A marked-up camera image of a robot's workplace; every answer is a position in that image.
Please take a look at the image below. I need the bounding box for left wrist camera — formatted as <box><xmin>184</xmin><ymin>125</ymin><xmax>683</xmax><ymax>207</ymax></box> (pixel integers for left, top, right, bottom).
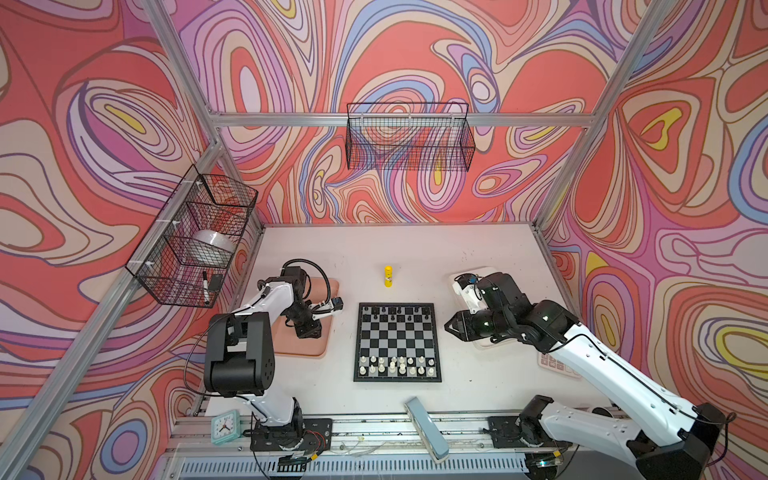
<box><xmin>312</xmin><ymin>297</ymin><xmax>344</xmax><ymax>318</ymax></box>

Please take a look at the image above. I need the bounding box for grey stapler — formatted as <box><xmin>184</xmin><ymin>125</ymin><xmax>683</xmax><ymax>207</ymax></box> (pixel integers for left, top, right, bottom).
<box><xmin>404</xmin><ymin>397</ymin><xmax>450</xmax><ymax>464</ymax></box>

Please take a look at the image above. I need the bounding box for black and silver chessboard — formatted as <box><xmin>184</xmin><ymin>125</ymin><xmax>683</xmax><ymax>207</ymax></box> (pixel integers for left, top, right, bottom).
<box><xmin>353</xmin><ymin>302</ymin><xmax>442</xmax><ymax>383</ymax></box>

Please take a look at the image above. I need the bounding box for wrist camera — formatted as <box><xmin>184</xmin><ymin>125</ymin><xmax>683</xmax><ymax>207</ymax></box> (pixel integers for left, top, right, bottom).
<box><xmin>452</xmin><ymin>273</ymin><xmax>487</xmax><ymax>314</ymax></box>
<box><xmin>312</xmin><ymin>297</ymin><xmax>344</xmax><ymax>318</ymax></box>

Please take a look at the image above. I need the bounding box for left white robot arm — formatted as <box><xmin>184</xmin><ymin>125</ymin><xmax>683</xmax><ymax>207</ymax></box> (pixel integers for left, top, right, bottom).
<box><xmin>203</xmin><ymin>258</ymin><xmax>333</xmax><ymax>436</ymax></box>

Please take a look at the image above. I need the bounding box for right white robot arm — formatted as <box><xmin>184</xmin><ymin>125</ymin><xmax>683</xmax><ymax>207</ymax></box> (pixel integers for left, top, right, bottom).
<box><xmin>444</xmin><ymin>272</ymin><xmax>733</xmax><ymax>479</ymax></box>

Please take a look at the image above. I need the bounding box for left black wire basket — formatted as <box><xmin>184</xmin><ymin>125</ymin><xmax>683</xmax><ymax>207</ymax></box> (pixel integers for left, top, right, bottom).
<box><xmin>125</xmin><ymin>166</ymin><xmax>258</xmax><ymax>308</ymax></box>

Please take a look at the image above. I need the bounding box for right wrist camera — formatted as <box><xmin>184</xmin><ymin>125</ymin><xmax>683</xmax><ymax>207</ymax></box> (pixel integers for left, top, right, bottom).
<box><xmin>452</xmin><ymin>273</ymin><xmax>487</xmax><ymax>314</ymax></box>

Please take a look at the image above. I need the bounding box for green alarm clock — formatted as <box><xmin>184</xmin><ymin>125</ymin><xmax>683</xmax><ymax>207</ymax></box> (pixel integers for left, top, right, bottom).
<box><xmin>210</xmin><ymin>410</ymin><xmax>242</xmax><ymax>445</ymax></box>

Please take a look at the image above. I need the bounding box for pink plastic tray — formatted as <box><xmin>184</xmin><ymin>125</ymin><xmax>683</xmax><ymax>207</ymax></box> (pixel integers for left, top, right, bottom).
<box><xmin>272</xmin><ymin>277</ymin><xmax>335</xmax><ymax>358</ymax></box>

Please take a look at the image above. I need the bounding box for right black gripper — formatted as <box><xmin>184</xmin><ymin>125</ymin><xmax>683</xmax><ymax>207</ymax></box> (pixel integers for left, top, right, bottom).
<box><xmin>443</xmin><ymin>308</ymin><xmax>513</xmax><ymax>342</ymax></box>

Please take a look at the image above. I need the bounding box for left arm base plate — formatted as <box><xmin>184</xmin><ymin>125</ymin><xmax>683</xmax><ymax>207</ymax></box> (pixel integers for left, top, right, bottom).
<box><xmin>250</xmin><ymin>418</ymin><xmax>333</xmax><ymax>454</ymax></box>

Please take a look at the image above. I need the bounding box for pink calculator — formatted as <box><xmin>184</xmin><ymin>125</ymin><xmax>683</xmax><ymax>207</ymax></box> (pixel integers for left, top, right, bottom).
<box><xmin>537</xmin><ymin>353</ymin><xmax>581</xmax><ymax>379</ymax></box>

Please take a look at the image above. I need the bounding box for silver tape roll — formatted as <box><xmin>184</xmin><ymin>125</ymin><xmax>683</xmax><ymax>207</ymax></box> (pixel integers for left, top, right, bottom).
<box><xmin>190</xmin><ymin>229</ymin><xmax>236</xmax><ymax>259</ymax></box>

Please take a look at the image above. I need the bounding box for black marker pen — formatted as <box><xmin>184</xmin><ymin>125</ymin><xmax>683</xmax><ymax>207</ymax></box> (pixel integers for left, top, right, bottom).
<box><xmin>202</xmin><ymin>271</ymin><xmax>211</xmax><ymax>305</ymax></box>

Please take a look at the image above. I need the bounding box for back black wire basket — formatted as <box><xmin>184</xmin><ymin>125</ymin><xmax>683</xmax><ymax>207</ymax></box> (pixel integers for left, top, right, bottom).
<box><xmin>345</xmin><ymin>100</ymin><xmax>476</xmax><ymax>172</ymax></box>

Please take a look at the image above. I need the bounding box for black wire basket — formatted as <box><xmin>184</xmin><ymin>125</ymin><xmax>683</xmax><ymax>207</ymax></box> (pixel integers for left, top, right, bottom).
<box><xmin>345</xmin><ymin>100</ymin><xmax>476</xmax><ymax>172</ymax></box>
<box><xmin>125</xmin><ymin>166</ymin><xmax>258</xmax><ymax>308</ymax></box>

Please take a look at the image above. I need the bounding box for white plastic tray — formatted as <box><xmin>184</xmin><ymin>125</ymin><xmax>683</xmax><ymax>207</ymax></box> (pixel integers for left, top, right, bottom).
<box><xmin>443</xmin><ymin>268</ymin><xmax>519</xmax><ymax>348</ymax></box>

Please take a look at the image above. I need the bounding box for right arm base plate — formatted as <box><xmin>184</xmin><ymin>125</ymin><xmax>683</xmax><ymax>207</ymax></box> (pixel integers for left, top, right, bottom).
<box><xmin>483</xmin><ymin>416</ymin><xmax>573</xmax><ymax>450</ymax></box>

